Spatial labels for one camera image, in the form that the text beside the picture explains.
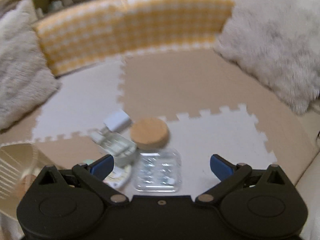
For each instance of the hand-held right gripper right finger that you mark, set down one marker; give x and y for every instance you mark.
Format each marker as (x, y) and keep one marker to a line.
(221, 167)

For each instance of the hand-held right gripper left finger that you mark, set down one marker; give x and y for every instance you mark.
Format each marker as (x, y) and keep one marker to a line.
(102, 166)

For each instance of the small round labelled tin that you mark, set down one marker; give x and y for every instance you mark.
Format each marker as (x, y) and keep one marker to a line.
(120, 177)

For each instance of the white shower head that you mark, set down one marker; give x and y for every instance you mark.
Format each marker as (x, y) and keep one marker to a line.
(115, 145)

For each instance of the white charger plug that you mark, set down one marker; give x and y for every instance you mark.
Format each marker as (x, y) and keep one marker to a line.
(117, 121)

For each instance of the clear plastic container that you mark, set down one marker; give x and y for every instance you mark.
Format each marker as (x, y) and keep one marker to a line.
(157, 170)

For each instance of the round cork lid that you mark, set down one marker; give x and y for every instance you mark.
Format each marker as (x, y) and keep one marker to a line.
(150, 132)

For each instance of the cream plastic basket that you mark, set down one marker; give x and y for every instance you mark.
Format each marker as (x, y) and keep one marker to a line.
(12, 165)

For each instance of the beige and white puzzle mat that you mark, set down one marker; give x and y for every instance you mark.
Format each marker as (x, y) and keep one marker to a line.
(200, 80)

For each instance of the grey-white fluffy pillow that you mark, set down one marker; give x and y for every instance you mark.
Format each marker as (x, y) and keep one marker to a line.
(20, 75)

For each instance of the white fluffy pillow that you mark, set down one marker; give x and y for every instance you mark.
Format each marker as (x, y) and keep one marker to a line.
(275, 42)

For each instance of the yellow checked bumper cushion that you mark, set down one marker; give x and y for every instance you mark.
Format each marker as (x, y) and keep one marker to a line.
(125, 30)

